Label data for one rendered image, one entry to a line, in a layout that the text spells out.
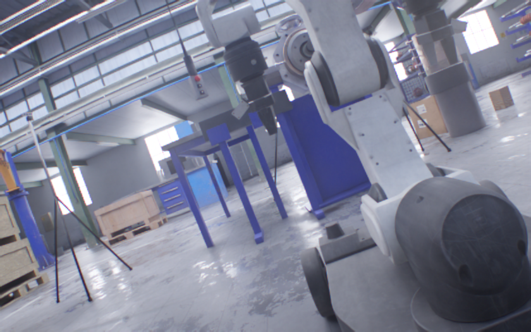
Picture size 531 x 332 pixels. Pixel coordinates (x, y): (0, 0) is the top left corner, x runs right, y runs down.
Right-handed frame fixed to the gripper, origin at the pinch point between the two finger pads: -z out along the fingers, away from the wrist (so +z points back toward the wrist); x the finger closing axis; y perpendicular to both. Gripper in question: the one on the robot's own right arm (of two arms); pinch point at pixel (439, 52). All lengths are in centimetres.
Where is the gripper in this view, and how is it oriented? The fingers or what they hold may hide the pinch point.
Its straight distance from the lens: 89.9
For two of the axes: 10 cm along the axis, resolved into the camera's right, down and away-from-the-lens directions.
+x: 0.1, -2.4, 9.7
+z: -3.8, -9.0, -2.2
